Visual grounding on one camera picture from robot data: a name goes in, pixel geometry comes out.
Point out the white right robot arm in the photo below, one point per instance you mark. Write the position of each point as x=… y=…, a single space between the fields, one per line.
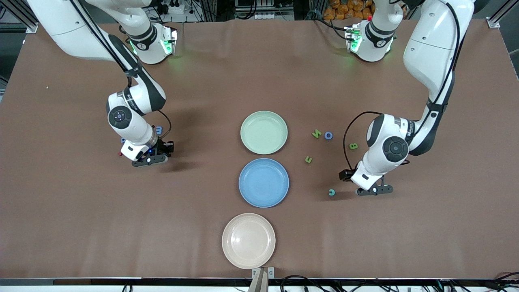
x=134 y=121

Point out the grey metal table bracket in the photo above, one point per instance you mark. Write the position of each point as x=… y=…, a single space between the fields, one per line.
x=270 y=272

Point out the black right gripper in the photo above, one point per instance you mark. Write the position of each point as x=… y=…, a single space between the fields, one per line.
x=164 y=146

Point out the green foam letter N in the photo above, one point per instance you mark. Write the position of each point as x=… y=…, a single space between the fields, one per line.
x=316 y=133

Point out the light green plate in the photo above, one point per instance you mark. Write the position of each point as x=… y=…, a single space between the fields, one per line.
x=264 y=132

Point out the black table edge rail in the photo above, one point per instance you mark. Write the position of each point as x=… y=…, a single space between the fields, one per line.
x=162 y=281

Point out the green foam letter B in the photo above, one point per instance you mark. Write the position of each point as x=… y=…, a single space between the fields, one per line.
x=353 y=146

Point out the white power strip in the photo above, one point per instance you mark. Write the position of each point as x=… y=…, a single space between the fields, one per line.
x=267 y=16

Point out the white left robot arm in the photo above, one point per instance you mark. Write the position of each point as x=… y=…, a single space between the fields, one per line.
x=389 y=138

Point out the blue plate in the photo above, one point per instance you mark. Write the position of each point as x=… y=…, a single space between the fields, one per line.
x=264 y=183

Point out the power strip with plugs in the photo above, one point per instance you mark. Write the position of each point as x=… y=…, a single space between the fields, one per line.
x=174 y=8

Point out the brown table cover sheet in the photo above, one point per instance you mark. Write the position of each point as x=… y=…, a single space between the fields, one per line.
x=405 y=243

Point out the blue foam letter O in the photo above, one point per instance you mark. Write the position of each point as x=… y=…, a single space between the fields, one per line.
x=325 y=136

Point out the orange packaged goods pile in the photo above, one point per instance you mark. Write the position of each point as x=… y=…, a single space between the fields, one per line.
x=344 y=10

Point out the beige plate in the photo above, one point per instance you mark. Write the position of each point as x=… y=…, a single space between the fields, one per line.
x=248 y=241

